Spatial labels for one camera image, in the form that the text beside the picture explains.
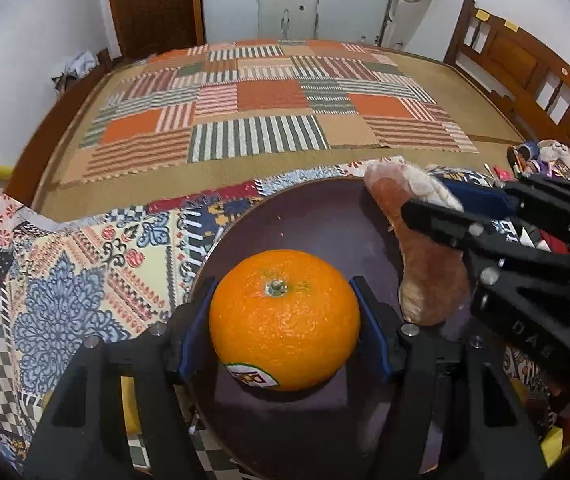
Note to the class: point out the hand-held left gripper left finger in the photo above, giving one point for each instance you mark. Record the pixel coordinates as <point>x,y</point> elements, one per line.
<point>197,332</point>

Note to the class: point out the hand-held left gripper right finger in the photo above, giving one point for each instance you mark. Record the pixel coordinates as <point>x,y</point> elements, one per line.
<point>372,332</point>

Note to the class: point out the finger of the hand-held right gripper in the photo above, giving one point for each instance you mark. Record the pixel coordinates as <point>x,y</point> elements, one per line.
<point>480,197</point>
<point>430,217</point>

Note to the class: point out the brown sweet potato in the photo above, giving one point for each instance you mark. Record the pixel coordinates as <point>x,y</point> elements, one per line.
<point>430,270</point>

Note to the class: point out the orange with label sticker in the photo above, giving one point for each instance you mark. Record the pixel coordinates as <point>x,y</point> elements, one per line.
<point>285,320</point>

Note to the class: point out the round dark wooden plate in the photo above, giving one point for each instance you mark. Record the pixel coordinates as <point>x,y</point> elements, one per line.
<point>305,220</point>

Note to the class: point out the pile of assorted clutter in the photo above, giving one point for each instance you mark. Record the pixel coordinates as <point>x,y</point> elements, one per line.
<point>560,152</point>

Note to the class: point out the tan woven bed mat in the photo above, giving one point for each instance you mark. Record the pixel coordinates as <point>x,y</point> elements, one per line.
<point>445,90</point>

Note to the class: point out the colourful patterned blanket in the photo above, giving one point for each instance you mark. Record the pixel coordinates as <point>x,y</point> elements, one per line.
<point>65,280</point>

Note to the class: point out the wooden bed headboard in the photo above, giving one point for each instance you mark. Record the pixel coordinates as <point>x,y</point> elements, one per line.
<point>515,55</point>

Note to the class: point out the striped patchwork blanket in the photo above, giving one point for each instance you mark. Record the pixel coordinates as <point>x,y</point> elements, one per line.
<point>265,130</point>

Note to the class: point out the white appliance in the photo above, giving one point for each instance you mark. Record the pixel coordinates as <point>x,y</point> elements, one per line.
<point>287,5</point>

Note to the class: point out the crumpled cloth pile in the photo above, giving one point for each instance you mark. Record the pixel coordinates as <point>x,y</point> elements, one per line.
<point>82,62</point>

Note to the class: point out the brown wooden door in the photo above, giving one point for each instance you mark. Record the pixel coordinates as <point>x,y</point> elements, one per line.
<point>155,5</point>

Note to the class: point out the wooden bed side rail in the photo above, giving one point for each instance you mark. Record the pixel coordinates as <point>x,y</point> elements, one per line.
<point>50,125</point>

